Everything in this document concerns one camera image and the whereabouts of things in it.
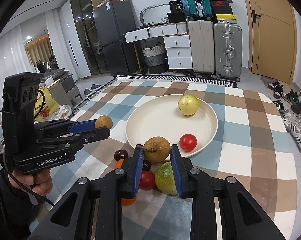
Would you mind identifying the orange tangerine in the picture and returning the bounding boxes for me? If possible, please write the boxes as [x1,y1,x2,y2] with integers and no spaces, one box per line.
[115,159,125,169]
[121,197,137,206]

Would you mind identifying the dark purple plum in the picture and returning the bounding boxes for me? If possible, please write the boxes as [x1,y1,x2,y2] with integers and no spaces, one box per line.
[114,149,128,161]

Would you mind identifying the red tomato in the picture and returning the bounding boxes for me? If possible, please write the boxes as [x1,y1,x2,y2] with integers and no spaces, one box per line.
[179,134,197,152]
[140,171,155,191]

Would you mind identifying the green passion fruit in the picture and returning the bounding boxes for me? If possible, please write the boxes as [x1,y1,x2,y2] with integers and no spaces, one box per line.
[155,162,177,195]

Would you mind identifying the yellow round fruit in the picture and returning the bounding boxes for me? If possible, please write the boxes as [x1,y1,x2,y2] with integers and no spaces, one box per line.
[178,94,199,116]

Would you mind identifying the left hand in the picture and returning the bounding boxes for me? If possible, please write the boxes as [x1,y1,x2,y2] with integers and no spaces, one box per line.
[12,169,53,196]

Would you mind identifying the yellow plastic bag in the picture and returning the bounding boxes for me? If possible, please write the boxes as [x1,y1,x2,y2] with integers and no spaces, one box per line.
[34,86,58,122]

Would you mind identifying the cream round plate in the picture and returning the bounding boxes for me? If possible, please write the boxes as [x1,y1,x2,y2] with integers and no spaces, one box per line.
[125,94,218,158]

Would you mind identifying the woven laundry basket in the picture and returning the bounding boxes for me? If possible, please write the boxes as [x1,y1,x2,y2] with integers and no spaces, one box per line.
[142,42,168,74]

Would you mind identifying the black refrigerator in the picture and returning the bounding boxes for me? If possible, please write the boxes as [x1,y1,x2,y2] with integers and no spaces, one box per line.
[93,0,139,76]

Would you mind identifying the white drawer desk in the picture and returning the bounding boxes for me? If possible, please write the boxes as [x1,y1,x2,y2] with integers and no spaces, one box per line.
[124,22,193,70]

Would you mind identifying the silver suitcase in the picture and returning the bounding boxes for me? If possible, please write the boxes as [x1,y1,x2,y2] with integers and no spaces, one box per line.
[213,23,243,82]

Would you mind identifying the beige suitcase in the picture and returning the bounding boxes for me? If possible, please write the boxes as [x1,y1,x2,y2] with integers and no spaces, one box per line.
[188,20,215,74]

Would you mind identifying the wooden door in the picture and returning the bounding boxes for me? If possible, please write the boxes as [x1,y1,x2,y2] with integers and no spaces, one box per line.
[245,0,297,84]

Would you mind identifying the yellow shoe box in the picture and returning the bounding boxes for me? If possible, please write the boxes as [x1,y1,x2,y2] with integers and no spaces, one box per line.
[216,14,237,24]

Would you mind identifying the stacked black shoe boxes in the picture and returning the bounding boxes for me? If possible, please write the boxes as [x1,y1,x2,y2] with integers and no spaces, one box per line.
[210,0,233,15]

